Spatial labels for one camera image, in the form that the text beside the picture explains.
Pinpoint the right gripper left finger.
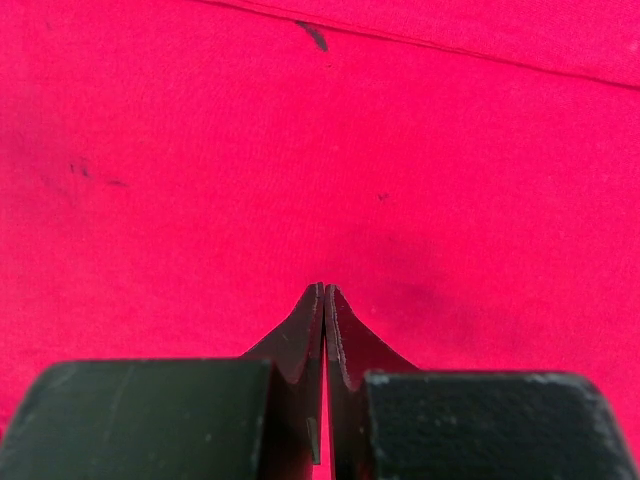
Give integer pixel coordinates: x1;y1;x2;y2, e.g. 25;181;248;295
1;283;324;479

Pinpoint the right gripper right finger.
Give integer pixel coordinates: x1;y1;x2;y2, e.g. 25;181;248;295
324;285;639;479

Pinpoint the crimson red t shirt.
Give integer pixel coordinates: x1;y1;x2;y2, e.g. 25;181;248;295
1;1;639;467

